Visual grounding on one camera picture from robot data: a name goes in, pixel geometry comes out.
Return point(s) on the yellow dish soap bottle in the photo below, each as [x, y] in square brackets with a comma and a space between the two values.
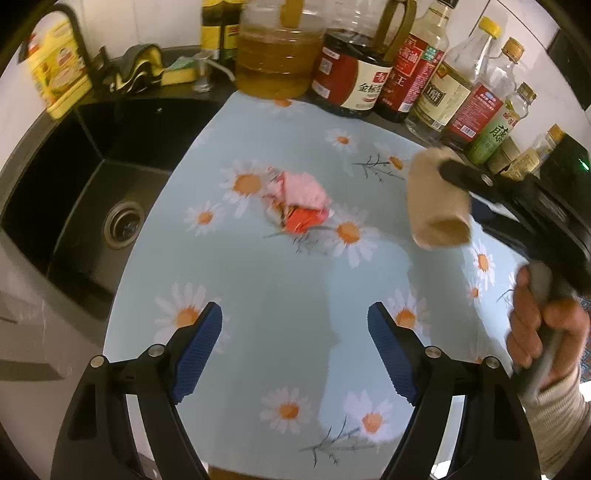
[60, 69]

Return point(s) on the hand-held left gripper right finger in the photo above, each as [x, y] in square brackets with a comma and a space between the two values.
[392, 355]

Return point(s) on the yellow green sponge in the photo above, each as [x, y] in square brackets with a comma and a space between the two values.
[180, 74]

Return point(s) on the person's right forearm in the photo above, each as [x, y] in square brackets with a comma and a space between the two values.
[558, 415]

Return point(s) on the green yellow label oil bottle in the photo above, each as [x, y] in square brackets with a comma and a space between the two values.
[219, 37]

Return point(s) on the person's right hand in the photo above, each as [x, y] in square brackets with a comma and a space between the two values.
[572, 323]

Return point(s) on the large dark soy sauce jug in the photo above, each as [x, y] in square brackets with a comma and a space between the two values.
[355, 78]

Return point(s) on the clear bottle red label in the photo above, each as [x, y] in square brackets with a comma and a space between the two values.
[475, 115]

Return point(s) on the large clear cooking oil jug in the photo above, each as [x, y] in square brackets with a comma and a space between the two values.
[277, 64]

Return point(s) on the metal soap dispenser pump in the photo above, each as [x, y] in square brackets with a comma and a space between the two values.
[205, 74]

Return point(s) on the red pink wrapper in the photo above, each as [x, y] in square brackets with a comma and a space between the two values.
[300, 198]

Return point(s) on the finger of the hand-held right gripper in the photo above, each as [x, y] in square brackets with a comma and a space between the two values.
[485, 182]
[498, 221]

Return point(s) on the black kitchen sink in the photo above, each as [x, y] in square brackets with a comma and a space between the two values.
[92, 175]

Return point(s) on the red label soy sauce bottle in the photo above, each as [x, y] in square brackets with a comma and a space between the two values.
[411, 74]

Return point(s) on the small bottle yellow cap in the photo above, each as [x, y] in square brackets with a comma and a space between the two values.
[526, 159]

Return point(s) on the brown paper cup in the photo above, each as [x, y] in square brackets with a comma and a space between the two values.
[434, 207]

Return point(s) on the grey yellow dish cloth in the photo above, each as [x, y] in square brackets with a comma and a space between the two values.
[134, 69]

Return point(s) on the daisy print tablecloth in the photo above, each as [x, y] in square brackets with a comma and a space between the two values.
[277, 286]

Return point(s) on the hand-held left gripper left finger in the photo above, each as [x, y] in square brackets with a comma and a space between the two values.
[198, 355]

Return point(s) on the black faucet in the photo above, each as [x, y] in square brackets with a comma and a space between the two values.
[83, 46]

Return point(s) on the clear vinegar bottle yellow cap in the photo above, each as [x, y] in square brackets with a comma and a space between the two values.
[443, 97]

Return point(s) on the metal sink drain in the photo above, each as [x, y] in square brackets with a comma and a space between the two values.
[123, 225]

